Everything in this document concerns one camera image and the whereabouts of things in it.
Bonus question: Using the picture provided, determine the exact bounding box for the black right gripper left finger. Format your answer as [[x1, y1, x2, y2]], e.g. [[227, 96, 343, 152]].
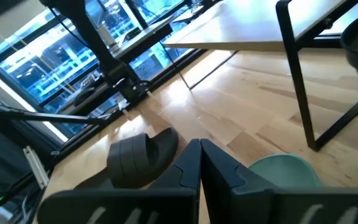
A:
[[37, 138, 202, 224]]

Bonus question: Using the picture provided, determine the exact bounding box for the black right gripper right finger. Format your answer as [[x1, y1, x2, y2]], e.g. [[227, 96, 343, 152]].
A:
[[200, 138, 358, 224]]

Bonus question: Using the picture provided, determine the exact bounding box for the teal slide sandal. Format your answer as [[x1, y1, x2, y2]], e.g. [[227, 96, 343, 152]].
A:
[[247, 153, 323, 189]]

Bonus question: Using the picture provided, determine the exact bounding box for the black striped slide sandal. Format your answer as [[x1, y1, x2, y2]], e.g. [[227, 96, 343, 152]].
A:
[[73, 126, 180, 190]]

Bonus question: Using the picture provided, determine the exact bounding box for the light grey desk top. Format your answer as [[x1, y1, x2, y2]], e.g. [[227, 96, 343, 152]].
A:
[[110, 18, 175, 62]]

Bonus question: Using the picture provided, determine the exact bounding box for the large black-framed window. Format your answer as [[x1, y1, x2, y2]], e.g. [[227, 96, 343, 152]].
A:
[[0, 0, 198, 138]]

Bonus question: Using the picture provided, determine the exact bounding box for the white metal bracket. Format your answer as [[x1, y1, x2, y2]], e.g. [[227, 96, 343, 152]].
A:
[[22, 145, 50, 190]]

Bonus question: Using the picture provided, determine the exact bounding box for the black metal rig frame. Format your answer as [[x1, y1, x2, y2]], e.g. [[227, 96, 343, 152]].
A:
[[0, 99, 111, 127]]

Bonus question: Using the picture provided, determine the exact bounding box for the wooden shelf black frame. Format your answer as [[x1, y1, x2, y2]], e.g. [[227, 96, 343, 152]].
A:
[[163, 0, 358, 152]]

